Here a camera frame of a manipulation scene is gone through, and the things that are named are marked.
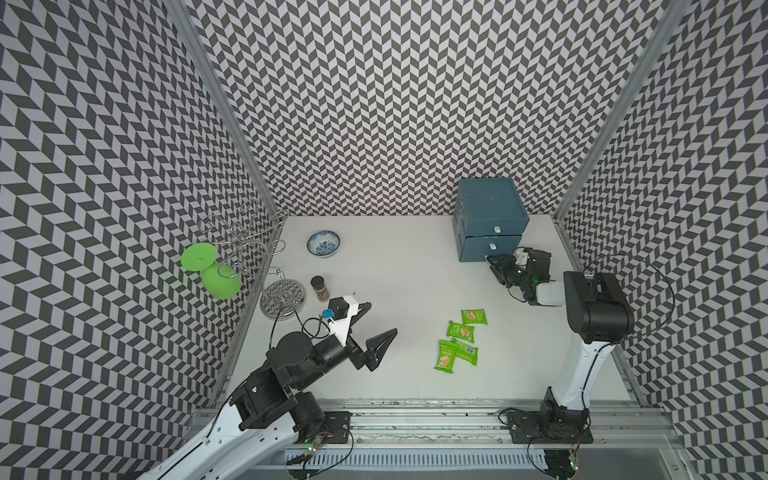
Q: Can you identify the green plastic cup upper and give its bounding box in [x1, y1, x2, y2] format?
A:
[181, 242, 218, 272]

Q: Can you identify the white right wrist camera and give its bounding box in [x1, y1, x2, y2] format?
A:
[513, 248, 529, 266]

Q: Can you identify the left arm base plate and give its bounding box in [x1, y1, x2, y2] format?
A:
[294, 411, 352, 445]

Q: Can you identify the aluminium front rail frame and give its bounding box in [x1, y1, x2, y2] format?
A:
[173, 398, 700, 480]

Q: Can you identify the teal three-drawer cabinet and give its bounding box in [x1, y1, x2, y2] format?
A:
[452, 178, 530, 262]

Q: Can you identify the chrome wire cup rack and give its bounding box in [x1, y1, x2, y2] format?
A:
[194, 210, 288, 300]

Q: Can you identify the green plastic cup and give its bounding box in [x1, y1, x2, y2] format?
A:
[181, 242, 218, 272]
[201, 263, 242, 300]

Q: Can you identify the blue white porcelain bowl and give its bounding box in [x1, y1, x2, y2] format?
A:
[306, 230, 341, 258]

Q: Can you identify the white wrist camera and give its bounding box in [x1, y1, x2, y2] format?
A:
[513, 248, 529, 266]
[321, 295, 360, 347]

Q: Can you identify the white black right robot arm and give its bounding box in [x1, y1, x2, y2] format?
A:
[486, 247, 635, 432]

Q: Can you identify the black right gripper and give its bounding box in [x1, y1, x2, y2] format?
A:
[485, 252, 531, 287]

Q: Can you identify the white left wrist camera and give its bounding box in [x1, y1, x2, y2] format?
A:
[321, 295, 360, 347]

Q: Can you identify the black lid spice jar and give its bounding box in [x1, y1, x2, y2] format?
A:
[310, 275, 330, 302]

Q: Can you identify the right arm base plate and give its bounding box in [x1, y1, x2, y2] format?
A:
[504, 410, 594, 445]

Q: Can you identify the green plastic cup lower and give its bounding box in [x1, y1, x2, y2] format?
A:
[201, 263, 242, 300]

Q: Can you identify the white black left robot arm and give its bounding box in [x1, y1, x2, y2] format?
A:
[140, 296, 398, 479]

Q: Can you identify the green cookie packet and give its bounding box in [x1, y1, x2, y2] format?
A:
[451, 338, 479, 366]
[461, 309, 488, 325]
[446, 321, 475, 343]
[435, 340, 457, 374]

